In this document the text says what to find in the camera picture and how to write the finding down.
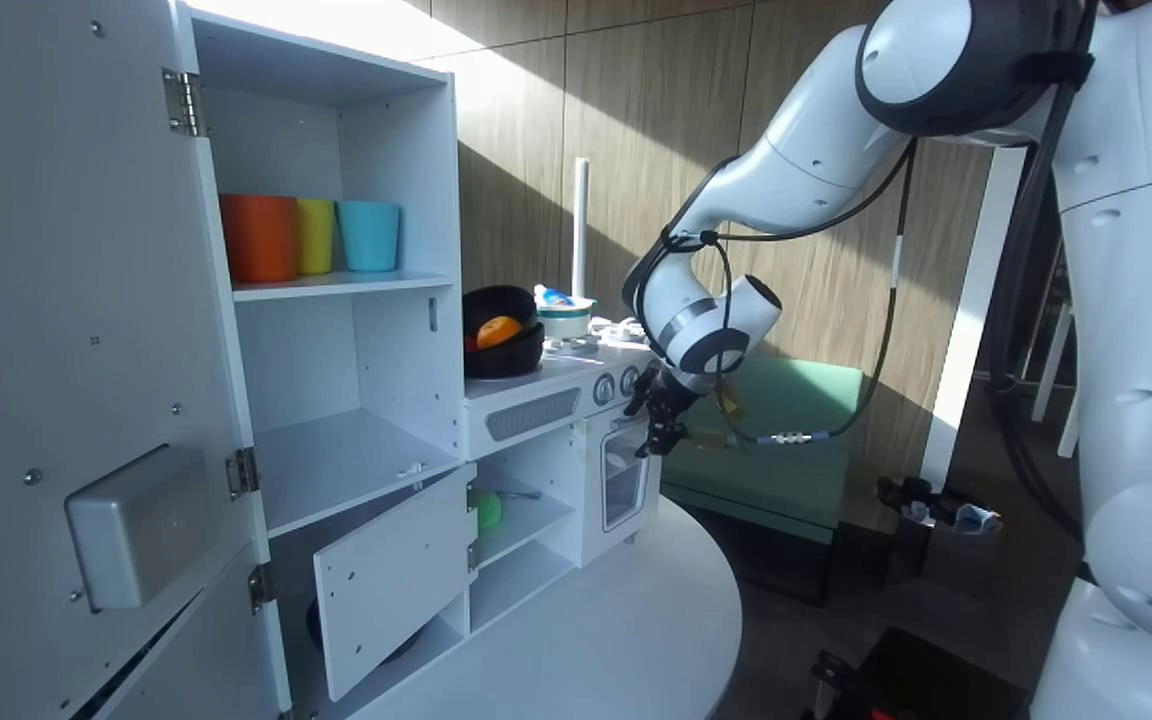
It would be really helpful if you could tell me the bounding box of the blue toy cup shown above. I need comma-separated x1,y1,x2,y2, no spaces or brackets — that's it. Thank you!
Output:
334,196,406,278

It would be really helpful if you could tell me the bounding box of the yellow toy cup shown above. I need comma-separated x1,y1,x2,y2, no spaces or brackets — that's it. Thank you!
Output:
291,196,341,279

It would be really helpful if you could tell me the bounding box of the grey toy sink basin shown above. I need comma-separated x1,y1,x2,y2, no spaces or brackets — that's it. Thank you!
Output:
583,312,643,357

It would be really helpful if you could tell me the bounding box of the green sofa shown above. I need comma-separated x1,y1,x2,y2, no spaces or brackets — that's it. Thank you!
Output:
658,353,866,548

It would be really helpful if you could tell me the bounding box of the tall white fridge door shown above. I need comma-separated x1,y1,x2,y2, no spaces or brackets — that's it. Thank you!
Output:
0,0,269,720

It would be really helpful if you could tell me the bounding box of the short white fridge door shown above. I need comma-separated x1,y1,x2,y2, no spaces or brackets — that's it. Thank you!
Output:
73,544,297,720

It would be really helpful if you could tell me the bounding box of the round white table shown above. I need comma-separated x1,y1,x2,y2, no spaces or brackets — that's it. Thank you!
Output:
349,496,749,720

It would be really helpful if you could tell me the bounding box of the white windowed oven door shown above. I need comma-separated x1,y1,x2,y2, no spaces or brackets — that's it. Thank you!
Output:
596,403,668,538

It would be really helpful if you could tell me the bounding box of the orange toy food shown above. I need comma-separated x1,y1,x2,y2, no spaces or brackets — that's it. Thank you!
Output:
472,312,526,357

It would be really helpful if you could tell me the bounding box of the white background table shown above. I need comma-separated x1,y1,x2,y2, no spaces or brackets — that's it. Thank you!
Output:
1028,266,1087,466

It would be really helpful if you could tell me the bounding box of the black device on floor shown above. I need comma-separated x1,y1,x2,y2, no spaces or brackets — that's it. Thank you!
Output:
874,477,1007,544

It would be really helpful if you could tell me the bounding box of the white bowl with blue item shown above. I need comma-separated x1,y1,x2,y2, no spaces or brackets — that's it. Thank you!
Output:
532,279,598,344

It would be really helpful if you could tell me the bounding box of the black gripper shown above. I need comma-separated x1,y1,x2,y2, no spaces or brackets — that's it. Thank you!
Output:
624,357,710,461

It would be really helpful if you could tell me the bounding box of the orange toy cup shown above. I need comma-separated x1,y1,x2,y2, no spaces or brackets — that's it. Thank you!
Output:
219,194,305,287

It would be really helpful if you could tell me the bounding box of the white toy faucet pole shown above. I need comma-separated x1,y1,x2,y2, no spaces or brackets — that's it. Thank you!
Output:
568,156,591,303

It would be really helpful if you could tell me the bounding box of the black box on floor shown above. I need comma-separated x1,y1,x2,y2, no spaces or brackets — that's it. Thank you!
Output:
807,626,1031,720

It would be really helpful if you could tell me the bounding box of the green toy food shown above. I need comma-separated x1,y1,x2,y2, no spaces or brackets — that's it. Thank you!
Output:
466,489,509,542

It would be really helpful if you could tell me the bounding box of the white vertical post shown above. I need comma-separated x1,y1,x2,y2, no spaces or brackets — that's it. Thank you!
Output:
927,137,1035,492

